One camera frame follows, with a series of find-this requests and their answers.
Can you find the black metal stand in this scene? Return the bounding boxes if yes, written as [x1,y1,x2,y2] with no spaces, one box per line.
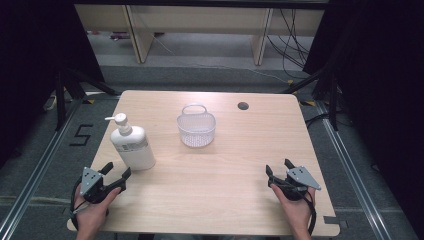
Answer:
[280,65,342,132]
[54,65,122,132]

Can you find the white plastic basket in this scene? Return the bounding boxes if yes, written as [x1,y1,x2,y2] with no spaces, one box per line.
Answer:
[176,103,217,149]

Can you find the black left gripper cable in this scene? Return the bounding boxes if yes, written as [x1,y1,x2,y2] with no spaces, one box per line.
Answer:
[69,177,84,232]

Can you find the person's right hand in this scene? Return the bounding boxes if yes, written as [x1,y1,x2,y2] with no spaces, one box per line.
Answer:
[270,183,317,235]

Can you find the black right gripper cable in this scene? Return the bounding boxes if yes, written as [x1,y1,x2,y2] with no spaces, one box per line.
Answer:
[301,190,317,236]

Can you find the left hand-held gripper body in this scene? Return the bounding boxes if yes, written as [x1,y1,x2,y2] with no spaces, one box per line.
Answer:
[79,166,116,205]

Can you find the black curtain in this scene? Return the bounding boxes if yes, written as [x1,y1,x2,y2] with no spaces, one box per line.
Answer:
[302,0,424,231]
[0,0,106,169]

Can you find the white pump bottle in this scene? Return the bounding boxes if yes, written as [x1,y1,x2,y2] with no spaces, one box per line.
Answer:
[104,112,157,172]

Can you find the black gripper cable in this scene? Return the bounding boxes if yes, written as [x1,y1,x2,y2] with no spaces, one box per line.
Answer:
[301,190,317,236]
[69,177,84,232]

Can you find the person's left hand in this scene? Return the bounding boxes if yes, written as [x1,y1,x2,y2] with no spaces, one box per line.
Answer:
[73,184,122,235]

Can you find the bundle of black cables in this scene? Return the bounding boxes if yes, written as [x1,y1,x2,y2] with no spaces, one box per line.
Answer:
[266,8,315,80]

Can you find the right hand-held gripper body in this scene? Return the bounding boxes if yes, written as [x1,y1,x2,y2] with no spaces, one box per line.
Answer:
[272,166,322,202]

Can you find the metal floor rail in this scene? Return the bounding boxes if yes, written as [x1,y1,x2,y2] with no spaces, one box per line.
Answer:
[0,98,85,240]
[314,99,395,240]

